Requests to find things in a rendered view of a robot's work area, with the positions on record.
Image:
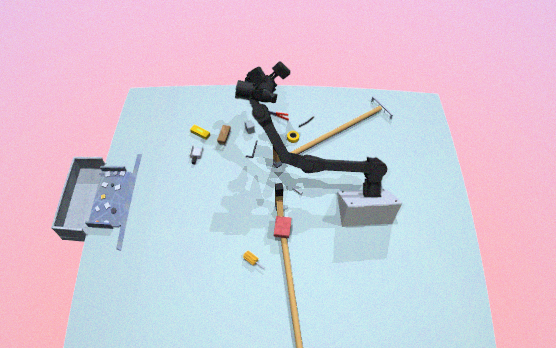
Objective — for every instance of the red rectangular block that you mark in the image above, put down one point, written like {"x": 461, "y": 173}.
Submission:
{"x": 282, "y": 227}

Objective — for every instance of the red-handled pliers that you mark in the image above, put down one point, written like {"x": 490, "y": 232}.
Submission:
{"x": 278, "y": 114}

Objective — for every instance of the yellow rectangular block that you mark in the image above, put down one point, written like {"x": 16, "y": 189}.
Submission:
{"x": 200, "y": 132}

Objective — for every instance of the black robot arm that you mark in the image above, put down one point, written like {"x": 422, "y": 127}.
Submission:
{"x": 373, "y": 168}

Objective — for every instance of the tan rectangular block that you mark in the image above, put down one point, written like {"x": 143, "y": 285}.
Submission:
{"x": 224, "y": 133}

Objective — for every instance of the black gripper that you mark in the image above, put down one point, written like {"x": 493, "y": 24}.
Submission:
{"x": 281, "y": 70}

